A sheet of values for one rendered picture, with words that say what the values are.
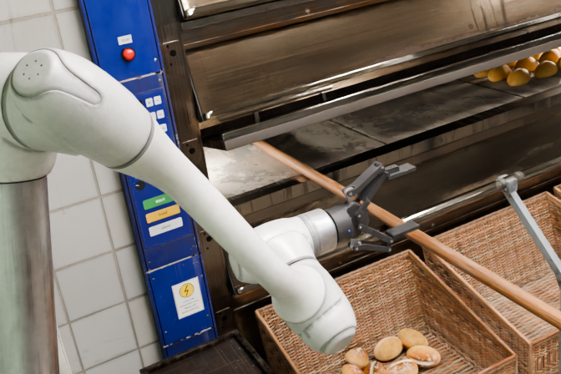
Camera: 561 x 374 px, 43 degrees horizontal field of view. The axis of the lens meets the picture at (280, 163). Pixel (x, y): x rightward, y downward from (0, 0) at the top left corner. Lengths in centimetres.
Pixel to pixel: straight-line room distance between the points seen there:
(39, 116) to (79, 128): 5
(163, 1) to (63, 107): 89
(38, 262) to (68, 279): 77
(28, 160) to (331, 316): 56
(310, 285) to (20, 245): 47
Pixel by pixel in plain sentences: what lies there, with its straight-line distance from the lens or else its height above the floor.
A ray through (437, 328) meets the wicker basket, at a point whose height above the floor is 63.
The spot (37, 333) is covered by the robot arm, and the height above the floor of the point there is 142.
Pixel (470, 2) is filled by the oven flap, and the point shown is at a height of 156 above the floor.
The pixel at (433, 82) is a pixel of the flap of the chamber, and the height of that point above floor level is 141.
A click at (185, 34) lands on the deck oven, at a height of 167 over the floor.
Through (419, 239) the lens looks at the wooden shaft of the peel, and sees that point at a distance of 165.
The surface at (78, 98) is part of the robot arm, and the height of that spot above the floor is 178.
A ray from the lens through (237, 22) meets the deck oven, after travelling 185.
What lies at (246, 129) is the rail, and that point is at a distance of 175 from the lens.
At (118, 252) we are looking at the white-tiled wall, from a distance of 189.
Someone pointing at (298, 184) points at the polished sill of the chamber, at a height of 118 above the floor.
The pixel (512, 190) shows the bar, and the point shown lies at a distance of 200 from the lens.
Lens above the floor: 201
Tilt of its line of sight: 22 degrees down
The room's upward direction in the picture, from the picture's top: 8 degrees counter-clockwise
